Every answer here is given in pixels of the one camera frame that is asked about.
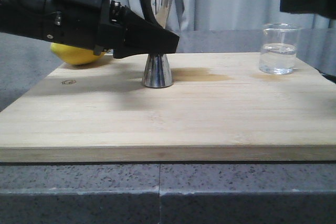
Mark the yellow lemon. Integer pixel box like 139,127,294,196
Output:
50,43,106,66

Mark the clear glass beaker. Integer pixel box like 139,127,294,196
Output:
259,23,301,75

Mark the silver double-cone jigger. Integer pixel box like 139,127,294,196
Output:
142,0,173,88

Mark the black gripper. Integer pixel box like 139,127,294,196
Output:
43,0,180,59

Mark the light wooden cutting board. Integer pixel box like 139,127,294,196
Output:
1,52,335,163

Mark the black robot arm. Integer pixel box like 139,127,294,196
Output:
1,0,179,59

